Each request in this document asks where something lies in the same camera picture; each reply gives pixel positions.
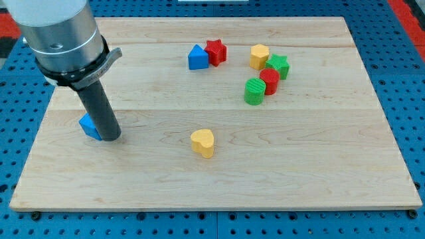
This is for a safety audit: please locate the blue cube block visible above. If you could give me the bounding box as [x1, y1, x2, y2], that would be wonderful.
[78, 114, 102, 141]

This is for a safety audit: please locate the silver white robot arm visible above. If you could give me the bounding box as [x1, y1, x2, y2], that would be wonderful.
[3, 0, 122, 91]

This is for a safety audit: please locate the light wooden board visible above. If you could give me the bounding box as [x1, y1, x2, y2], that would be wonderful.
[10, 17, 422, 212]

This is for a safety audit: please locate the yellow heart block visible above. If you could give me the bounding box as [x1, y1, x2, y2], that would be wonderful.
[191, 129, 214, 159]

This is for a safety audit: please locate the green cylinder block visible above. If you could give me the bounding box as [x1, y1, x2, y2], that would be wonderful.
[244, 78, 266, 106]

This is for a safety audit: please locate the blue triangular block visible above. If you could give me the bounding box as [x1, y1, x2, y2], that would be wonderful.
[188, 44, 209, 70]

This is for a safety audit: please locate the red star block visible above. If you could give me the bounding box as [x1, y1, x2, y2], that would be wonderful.
[205, 39, 227, 66]

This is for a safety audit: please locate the red cylinder block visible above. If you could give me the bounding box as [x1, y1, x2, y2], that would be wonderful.
[260, 68, 280, 95]

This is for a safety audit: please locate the yellow hexagon block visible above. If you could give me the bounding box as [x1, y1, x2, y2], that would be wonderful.
[249, 44, 270, 70]

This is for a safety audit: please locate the green star block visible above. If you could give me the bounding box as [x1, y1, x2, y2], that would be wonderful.
[265, 54, 290, 80]

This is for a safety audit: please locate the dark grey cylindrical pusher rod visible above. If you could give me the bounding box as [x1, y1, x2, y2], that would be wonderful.
[77, 81, 122, 141]

